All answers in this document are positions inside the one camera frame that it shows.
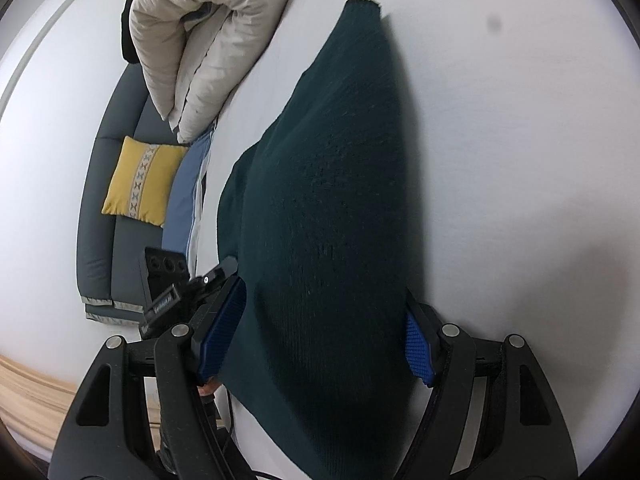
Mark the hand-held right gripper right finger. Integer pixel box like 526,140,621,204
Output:
402,287,580,480

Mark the grey upholstered headboard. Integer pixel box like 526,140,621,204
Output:
76,62,193,328

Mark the black cloth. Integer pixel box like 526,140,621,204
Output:
120,0,156,65

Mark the yellow patterned cushion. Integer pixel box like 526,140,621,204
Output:
101,135,190,228

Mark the blue pillow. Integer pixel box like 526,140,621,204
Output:
161,127,217,273

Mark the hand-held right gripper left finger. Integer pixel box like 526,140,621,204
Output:
47,276,248,480

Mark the beige rolled duvet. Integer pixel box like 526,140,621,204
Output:
129,0,307,145

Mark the dark green knit sweater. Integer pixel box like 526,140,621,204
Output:
215,0,436,480

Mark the black cable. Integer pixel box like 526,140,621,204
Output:
215,389,271,480

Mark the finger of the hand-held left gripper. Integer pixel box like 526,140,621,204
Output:
189,256,241,293

